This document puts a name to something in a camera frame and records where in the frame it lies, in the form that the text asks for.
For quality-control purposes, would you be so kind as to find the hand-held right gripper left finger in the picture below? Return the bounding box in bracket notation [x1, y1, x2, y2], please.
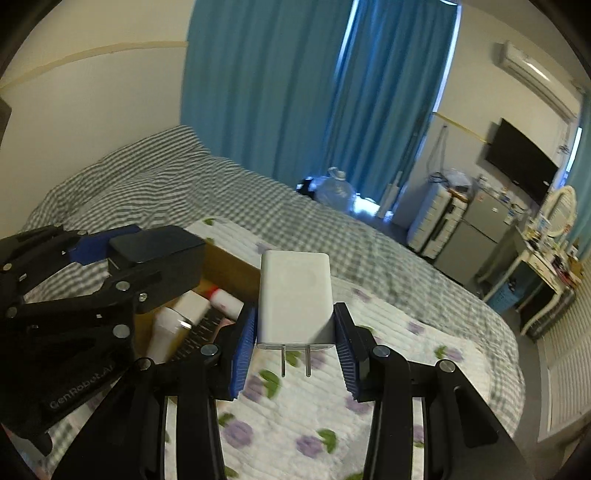
[81, 302, 258, 480]

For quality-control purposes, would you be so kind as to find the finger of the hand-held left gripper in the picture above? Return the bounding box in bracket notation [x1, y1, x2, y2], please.
[9, 268, 162, 344]
[0, 224, 141, 305]

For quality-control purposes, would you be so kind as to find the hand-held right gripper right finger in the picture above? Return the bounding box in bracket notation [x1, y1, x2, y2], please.
[333, 302, 527, 480]

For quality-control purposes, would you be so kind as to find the black remote control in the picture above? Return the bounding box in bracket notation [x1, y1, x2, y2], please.
[170, 308, 234, 363]

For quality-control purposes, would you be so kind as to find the white bottle with red cap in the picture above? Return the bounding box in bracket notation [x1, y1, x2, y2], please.
[209, 286, 244, 320]

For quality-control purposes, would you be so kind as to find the black rectangular box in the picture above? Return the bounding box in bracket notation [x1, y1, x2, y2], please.
[107, 225, 207, 315]

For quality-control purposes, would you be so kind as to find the white cylindrical bottle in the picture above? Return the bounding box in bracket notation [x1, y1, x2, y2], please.
[147, 307, 195, 365]

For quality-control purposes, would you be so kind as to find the white small box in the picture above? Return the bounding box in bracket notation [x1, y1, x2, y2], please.
[172, 292, 212, 326]

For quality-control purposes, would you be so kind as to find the white power adapter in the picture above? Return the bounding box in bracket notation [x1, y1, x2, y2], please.
[255, 250, 337, 378]

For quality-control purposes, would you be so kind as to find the brown cardboard box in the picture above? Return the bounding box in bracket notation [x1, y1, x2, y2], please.
[134, 242, 262, 365]

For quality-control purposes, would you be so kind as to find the floral quilted blanket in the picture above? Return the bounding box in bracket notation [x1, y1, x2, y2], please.
[46, 217, 492, 480]

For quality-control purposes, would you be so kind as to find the white suitcase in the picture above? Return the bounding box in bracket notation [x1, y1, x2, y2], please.
[409, 182, 467, 259]

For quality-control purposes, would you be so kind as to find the large water jug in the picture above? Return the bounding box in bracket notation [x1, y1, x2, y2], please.
[318, 167, 358, 213]

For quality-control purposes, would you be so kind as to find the white mop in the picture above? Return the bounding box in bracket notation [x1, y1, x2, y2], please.
[378, 171, 403, 221]

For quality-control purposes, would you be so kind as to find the blue bin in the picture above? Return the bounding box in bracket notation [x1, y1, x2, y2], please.
[489, 281, 527, 315]

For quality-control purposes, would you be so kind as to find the silver small fridge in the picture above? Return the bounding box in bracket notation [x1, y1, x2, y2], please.
[462, 191, 513, 287]

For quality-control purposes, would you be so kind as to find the dark upholstered stool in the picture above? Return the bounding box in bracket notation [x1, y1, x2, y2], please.
[522, 291, 578, 341]

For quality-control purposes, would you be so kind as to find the clear plastic bag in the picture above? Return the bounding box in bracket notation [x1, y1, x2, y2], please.
[443, 168, 474, 190]

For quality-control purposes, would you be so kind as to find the white dressing table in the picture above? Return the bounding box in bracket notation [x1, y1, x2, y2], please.
[482, 226, 578, 342]

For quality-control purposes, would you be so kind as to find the white louvered wardrobe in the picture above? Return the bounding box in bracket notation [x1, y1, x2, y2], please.
[542, 295, 591, 439]

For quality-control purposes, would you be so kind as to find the teal window curtain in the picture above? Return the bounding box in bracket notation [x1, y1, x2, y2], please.
[323, 0, 462, 204]
[180, 0, 356, 188]
[566, 92, 591, 250]

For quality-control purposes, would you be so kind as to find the white oval mirror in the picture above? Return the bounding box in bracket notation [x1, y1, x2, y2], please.
[538, 185, 578, 241]

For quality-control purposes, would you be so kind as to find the white air conditioner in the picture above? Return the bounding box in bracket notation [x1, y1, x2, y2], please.
[492, 41, 580, 116]

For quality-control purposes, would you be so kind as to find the black hanging cable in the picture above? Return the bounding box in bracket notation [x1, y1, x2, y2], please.
[429, 124, 451, 176]

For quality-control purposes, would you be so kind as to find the black wall television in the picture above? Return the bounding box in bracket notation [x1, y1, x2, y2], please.
[484, 117, 559, 204]

